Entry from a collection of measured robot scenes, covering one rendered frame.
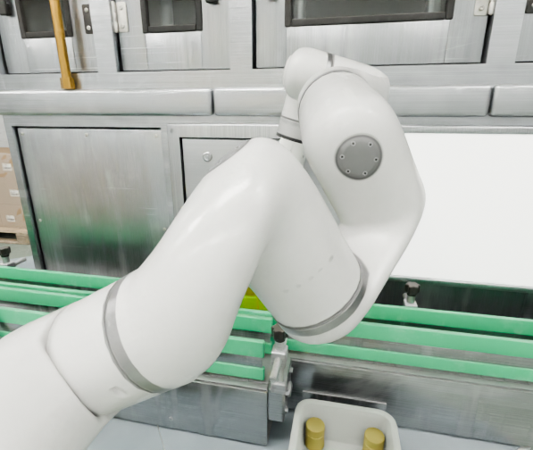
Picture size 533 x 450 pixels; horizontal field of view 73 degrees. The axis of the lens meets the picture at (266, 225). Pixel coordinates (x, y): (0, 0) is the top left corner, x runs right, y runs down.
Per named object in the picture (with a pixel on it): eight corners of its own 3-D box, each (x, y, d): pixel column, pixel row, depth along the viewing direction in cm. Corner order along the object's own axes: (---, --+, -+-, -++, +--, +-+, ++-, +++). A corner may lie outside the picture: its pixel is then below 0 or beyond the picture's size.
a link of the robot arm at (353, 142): (223, 133, 41) (287, 229, 47) (182, 244, 23) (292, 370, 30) (359, 54, 36) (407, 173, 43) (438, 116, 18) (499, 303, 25)
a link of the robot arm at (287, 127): (285, 115, 68) (281, 129, 69) (278, 116, 60) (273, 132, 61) (323, 126, 67) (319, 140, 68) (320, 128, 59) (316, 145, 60)
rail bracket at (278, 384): (295, 351, 72) (296, 295, 68) (281, 417, 57) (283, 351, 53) (280, 349, 73) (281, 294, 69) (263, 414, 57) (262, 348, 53)
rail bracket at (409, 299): (410, 326, 82) (418, 273, 78) (416, 345, 76) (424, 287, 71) (392, 324, 83) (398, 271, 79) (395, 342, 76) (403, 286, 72)
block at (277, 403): (294, 386, 73) (295, 356, 71) (287, 424, 64) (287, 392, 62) (276, 383, 73) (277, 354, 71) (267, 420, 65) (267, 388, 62)
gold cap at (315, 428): (316, 431, 68) (317, 413, 66) (328, 446, 65) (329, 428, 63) (301, 439, 66) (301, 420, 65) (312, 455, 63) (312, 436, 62)
